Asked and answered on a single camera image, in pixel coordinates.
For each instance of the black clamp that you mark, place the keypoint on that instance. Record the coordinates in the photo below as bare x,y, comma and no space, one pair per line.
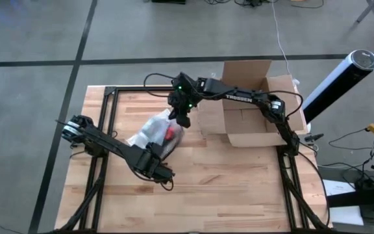
313,137

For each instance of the grey mesh zipper pouch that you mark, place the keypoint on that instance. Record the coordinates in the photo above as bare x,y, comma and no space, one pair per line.
151,128

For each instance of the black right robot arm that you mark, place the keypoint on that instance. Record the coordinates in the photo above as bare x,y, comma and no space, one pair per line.
239,97

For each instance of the grey desk leg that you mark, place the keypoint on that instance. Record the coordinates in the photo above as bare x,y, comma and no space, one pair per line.
369,9

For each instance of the black aluminium rig frame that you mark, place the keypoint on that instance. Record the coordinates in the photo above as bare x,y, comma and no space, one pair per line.
141,88

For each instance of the black and white cylinder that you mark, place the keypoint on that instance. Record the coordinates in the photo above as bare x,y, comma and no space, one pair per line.
346,76

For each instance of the white box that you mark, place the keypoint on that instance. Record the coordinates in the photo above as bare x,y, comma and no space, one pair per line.
347,216

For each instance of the taped brown cardboard box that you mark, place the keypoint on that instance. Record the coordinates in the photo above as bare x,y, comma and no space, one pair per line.
248,126

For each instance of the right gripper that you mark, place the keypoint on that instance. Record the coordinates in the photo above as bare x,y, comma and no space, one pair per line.
185,94

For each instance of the black metal beam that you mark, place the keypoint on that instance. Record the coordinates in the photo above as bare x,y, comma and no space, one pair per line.
362,196

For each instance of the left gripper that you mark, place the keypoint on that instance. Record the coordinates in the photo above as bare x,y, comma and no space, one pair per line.
151,162

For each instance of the black floor device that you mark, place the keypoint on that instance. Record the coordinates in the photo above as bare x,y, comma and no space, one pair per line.
169,1

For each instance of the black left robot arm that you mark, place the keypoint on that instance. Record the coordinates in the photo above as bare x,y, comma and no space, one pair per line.
102,143

